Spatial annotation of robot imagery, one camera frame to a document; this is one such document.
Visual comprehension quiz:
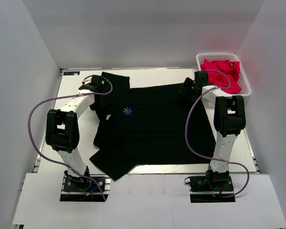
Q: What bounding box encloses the white perforated plastic basket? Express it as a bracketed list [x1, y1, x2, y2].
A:
[196, 52, 251, 97]

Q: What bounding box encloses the black t shirt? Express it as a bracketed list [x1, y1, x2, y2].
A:
[90, 72, 215, 180]

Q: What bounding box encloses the white front cover panel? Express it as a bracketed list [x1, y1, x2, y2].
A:
[13, 173, 286, 229]

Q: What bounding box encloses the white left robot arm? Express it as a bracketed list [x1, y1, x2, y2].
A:
[45, 75, 112, 190]

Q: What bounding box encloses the red t shirt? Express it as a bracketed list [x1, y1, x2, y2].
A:
[200, 59, 242, 94]

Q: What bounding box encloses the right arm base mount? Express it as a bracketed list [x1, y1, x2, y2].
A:
[184, 170, 235, 203]

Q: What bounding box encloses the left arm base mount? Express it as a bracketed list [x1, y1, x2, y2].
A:
[60, 170, 111, 202]

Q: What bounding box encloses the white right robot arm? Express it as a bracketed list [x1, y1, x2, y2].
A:
[178, 70, 246, 190]

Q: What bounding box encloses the blue label sticker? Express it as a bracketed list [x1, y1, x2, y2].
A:
[63, 71, 80, 76]

